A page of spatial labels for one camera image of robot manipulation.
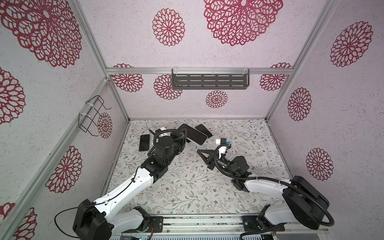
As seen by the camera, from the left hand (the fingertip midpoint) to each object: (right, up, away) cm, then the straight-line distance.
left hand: (187, 130), depth 72 cm
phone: (+4, -3, -4) cm, 6 cm away
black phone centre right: (+12, +1, +41) cm, 43 cm away
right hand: (+5, -10, -3) cm, 11 cm away
